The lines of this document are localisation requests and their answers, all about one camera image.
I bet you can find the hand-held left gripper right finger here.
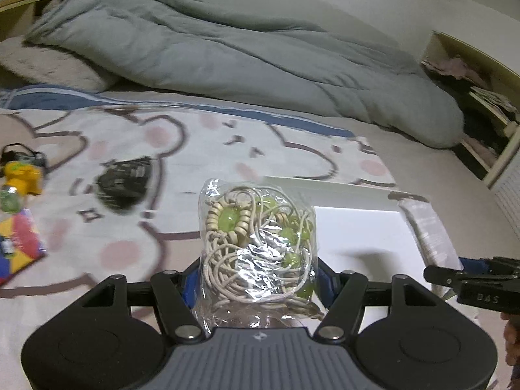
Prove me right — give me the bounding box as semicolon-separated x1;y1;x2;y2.
313;257;444;344

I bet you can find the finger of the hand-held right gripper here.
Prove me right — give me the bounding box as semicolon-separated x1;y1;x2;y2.
423;266;464;292
459;257;520;280

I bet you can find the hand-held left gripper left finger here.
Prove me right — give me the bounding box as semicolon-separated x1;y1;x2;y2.
72;259;204;344

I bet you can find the white box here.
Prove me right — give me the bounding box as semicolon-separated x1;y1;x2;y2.
263;175;468;295

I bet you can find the clear bag of beaded cord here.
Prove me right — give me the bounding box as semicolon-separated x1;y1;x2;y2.
197;178;328;330

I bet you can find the person's right hand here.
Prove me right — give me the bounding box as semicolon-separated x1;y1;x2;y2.
503;313;520;367

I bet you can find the clear plastic packet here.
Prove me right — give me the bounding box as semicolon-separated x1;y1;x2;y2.
397;197;464;272

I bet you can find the wooden shelf unit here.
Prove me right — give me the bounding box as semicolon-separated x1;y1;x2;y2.
420;30;520;191

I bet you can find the dark pouch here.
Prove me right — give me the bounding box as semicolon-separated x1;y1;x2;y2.
95;156;156;213

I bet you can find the printed blanket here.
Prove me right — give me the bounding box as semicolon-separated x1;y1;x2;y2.
0;85;397;322

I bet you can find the stack of papers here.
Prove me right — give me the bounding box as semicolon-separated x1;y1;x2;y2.
470;85;520;115

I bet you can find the colourful flat packet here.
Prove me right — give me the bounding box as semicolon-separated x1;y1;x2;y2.
0;208;48;287

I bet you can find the pink clothing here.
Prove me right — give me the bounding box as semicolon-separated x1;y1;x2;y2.
422;57;489;87

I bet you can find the yellow toy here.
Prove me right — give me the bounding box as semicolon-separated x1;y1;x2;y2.
3;162;44;196

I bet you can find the green clear packet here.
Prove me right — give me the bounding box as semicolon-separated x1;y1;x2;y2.
0;186;26;214

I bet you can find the grey duvet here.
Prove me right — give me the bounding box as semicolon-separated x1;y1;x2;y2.
24;0;466;149

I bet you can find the beige fluffy pillow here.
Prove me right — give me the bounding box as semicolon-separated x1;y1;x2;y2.
0;34;119;92

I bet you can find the wooden bedside shelf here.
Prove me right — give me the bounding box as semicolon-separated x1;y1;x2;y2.
0;0;62;44

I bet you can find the black strap item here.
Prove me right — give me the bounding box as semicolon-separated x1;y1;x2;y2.
0;143;46;168

